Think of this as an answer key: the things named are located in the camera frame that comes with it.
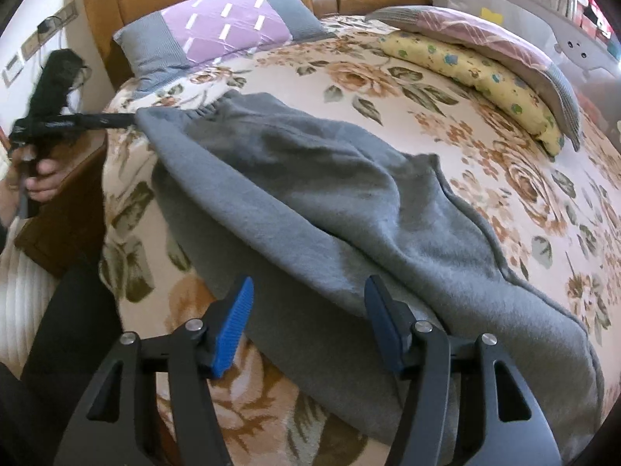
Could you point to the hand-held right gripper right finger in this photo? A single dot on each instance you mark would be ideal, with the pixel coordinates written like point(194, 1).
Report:
point(383, 323)

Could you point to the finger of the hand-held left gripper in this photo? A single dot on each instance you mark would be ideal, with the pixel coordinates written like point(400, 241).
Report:
point(109, 120)

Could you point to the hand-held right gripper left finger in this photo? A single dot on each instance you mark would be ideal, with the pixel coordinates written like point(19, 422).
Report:
point(233, 323)

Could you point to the grey pants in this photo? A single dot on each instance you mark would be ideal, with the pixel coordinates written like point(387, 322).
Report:
point(310, 194)

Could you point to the person's left hand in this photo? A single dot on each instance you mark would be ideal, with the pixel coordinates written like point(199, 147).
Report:
point(41, 182)

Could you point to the wooden nightstand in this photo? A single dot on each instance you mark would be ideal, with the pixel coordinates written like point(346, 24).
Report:
point(63, 204)

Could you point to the purple and grey pillow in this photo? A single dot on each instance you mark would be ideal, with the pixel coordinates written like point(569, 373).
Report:
point(213, 29)

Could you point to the person's dark-clothed leg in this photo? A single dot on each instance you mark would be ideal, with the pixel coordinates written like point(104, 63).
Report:
point(43, 374)

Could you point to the floral bed blanket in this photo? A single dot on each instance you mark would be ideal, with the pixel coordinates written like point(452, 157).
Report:
point(485, 155)

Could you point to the yellow floral pillow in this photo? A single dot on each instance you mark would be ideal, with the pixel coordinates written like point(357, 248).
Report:
point(480, 80)

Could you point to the pink and grey pillow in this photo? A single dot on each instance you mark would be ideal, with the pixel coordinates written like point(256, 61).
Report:
point(490, 43)

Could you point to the wall switch panel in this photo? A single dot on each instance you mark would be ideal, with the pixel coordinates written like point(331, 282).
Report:
point(13, 69)

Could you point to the grey bed guard rail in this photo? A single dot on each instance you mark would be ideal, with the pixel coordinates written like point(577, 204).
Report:
point(529, 14)

